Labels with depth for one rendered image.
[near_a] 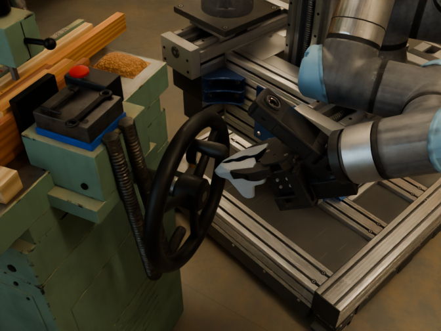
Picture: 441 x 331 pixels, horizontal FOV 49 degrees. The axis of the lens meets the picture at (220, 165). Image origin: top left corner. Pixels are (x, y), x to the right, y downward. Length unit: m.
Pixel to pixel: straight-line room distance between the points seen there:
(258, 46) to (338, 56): 0.80
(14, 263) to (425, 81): 0.67
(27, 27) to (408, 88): 0.58
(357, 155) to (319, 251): 0.97
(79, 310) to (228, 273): 0.81
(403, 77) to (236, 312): 1.14
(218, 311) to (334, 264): 0.41
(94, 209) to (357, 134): 0.39
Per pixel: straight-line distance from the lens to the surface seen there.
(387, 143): 0.59
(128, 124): 0.73
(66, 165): 0.75
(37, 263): 0.85
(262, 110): 0.62
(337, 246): 1.58
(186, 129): 0.74
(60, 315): 0.97
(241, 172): 0.67
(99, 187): 0.74
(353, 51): 0.67
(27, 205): 0.78
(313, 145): 0.63
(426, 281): 1.85
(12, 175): 0.75
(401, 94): 0.66
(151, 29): 3.26
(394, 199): 1.78
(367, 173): 0.61
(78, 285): 0.98
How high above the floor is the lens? 1.40
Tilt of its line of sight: 41 degrees down
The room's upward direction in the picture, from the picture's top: straight up
